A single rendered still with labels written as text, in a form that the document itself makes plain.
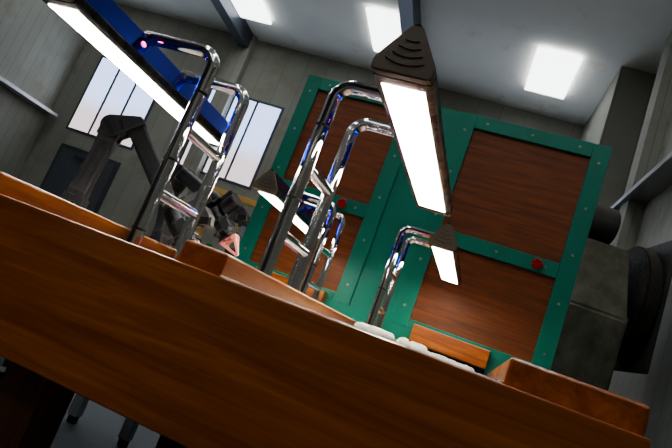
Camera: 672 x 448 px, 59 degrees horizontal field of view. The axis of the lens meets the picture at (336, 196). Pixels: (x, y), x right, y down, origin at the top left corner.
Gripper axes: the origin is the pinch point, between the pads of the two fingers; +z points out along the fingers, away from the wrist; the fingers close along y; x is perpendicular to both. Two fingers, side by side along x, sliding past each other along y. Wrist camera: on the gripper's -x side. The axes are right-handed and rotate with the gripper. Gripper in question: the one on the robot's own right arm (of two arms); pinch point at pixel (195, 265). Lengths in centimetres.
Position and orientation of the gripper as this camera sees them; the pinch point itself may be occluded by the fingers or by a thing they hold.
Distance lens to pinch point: 177.1
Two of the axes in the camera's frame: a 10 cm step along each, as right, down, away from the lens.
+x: -8.6, 5.2, 0.5
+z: 4.6, 8.0, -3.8
